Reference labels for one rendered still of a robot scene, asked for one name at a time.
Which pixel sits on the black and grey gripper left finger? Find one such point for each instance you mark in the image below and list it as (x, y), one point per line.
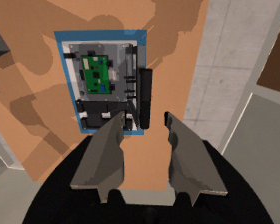
(83, 178)

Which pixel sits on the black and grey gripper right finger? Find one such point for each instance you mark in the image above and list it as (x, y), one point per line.
(198, 169)

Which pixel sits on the green circuit board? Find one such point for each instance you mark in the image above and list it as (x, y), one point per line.
(96, 74)

